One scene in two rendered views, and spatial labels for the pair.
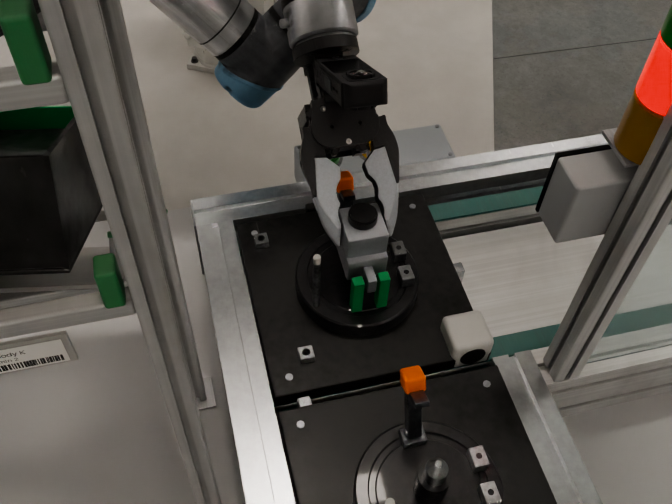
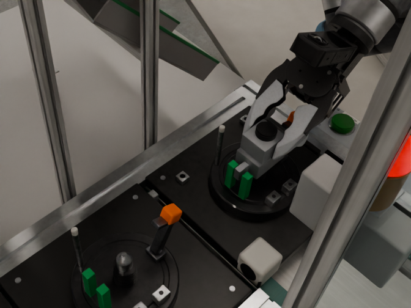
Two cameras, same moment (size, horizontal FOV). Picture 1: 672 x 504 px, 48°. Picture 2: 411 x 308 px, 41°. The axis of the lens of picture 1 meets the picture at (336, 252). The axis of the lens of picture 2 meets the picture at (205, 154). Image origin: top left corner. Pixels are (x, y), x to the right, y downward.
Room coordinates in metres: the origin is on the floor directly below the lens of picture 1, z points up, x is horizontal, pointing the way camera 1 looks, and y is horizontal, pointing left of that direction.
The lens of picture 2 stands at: (0.15, -0.42, 1.65)
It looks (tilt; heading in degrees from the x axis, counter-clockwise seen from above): 50 degrees down; 57
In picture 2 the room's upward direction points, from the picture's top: 7 degrees clockwise
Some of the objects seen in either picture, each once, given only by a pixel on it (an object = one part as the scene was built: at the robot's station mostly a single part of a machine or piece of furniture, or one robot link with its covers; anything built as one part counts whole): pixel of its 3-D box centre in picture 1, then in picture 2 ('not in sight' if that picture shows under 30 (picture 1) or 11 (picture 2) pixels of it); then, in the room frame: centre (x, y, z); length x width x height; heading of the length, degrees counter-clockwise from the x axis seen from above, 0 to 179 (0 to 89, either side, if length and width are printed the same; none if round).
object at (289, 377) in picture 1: (355, 288); (253, 186); (0.51, -0.03, 0.96); 0.24 x 0.24 x 0.02; 17
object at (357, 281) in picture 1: (356, 294); (231, 174); (0.46, -0.02, 1.01); 0.01 x 0.01 x 0.05; 17
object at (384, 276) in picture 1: (382, 289); (245, 186); (0.47, -0.05, 1.01); 0.01 x 0.01 x 0.05; 17
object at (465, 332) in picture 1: (465, 339); (259, 262); (0.44, -0.15, 0.97); 0.05 x 0.05 x 0.04; 17
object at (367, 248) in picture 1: (363, 241); (258, 148); (0.50, -0.03, 1.06); 0.08 x 0.04 x 0.07; 17
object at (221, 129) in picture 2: (316, 281); (219, 145); (0.46, 0.02, 1.03); 0.01 x 0.01 x 0.08
